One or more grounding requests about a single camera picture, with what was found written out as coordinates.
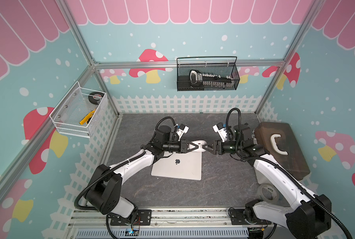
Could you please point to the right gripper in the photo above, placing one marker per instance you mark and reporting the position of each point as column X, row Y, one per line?
column 219, row 147

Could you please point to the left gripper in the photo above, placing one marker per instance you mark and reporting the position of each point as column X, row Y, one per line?
column 183, row 147

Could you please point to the silver laptop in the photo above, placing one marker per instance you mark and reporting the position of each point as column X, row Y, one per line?
column 179, row 166

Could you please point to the white wireless mouse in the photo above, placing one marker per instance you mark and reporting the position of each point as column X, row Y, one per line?
column 200, row 143

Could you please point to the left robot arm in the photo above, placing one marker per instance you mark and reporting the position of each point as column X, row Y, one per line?
column 103, row 192

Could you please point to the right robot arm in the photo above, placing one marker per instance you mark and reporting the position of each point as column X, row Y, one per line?
column 308, row 214

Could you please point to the socket bit set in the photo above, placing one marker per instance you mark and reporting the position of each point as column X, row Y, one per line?
column 210, row 81

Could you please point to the brown lidded storage box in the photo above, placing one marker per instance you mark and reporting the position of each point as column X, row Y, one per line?
column 278, row 138

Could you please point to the clear tape roll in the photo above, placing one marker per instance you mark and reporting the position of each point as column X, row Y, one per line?
column 268, row 193

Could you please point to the yellow utility knife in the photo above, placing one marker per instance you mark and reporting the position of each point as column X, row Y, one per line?
column 87, row 118

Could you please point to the black tape roll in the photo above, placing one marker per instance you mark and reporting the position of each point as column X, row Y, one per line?
column 95, row 98

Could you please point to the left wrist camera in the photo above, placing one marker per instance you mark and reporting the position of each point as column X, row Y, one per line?
column 181, row 130

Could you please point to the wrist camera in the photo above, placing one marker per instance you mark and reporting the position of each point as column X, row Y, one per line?
column 221, row 129
column 181, row 130

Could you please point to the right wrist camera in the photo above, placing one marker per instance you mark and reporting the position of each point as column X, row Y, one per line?
column 221, row 129

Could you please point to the black wire wall basket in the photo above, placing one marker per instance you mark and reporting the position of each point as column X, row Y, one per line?
column 214, row 73

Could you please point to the white wire wall basket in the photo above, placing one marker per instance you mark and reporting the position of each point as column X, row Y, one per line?
column 73, row 108

